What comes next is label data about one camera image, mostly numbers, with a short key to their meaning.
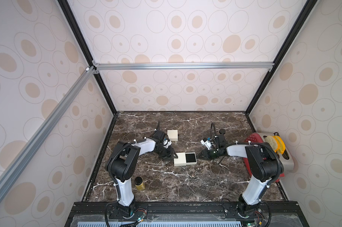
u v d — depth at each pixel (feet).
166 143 2.79
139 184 2.44
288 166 2.43
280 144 2.48
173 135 3.32
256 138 2.74
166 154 2.73
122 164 1.63
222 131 3.13
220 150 2.44
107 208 2.26
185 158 2.94
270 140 2.59
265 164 1.63
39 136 1.78
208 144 2.94
